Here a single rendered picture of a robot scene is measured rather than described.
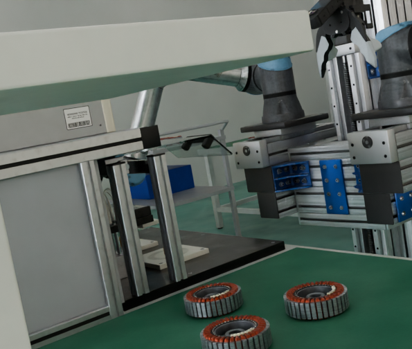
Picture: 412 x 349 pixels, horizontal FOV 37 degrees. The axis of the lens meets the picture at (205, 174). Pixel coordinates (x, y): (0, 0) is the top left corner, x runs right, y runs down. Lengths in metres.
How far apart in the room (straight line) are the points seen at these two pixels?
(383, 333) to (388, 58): 1.01
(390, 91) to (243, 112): 6.95
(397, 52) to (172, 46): 1.42
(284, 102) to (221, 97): 6.37
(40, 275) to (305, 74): 8.62
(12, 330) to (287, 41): 0.31
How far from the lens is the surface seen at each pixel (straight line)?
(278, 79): 2.16
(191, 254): 1.56
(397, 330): 1.03
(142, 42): 0.44
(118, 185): 1.29
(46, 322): 1.25
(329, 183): 2.02
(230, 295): 1.18
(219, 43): 0.48
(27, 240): 1.21
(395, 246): 2.17
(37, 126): 1.36
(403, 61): 1.85
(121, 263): 1.50
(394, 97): 1.84
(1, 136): 1.33
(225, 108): 8.54
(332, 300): 1.09
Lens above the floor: 1.14
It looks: 6 degrees down
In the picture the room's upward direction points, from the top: 10 degrees counter-clockwise
